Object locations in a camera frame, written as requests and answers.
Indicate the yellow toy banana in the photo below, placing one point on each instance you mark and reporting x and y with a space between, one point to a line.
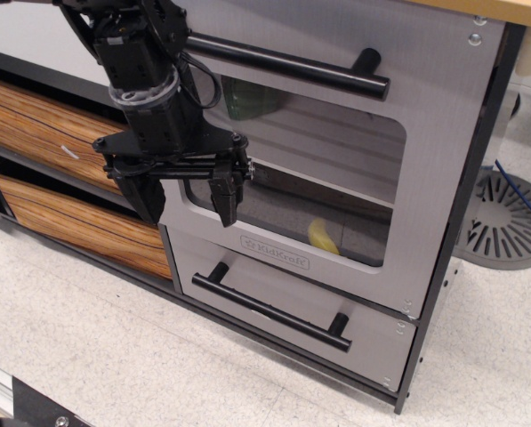
319 238

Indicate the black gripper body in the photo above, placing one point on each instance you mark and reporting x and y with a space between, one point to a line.
170 139

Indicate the wooden countertop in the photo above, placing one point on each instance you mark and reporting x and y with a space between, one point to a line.
513 11

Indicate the upper wood grain bin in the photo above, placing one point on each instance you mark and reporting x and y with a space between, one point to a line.
55 134

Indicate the black toy kitchen frame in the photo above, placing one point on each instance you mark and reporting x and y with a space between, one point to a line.
499 104

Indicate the green toy item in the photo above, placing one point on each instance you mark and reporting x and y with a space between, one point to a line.
246 100

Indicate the grey round slotted base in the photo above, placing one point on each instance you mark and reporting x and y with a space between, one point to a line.
497 231

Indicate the grey lower drawer front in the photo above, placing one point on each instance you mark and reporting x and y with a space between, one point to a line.
380 344

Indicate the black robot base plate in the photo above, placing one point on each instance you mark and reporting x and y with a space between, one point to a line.
22 405

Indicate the lower wood grain bin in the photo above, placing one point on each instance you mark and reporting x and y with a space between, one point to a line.
99 230

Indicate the wood grain bin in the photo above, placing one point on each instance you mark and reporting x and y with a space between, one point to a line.
55 134
99 230

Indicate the grey toy oven door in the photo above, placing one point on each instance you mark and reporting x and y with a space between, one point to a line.
439 64

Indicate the white oven shelf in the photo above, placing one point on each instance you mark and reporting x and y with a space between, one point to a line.
351 150

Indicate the black drawer handle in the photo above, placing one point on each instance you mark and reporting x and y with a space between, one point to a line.
332 336

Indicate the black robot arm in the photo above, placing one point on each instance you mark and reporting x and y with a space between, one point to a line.
140 45

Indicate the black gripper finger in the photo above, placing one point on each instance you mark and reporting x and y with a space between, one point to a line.
226 193
144 193

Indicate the black oven door handle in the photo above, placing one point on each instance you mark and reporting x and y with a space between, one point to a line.
359 79

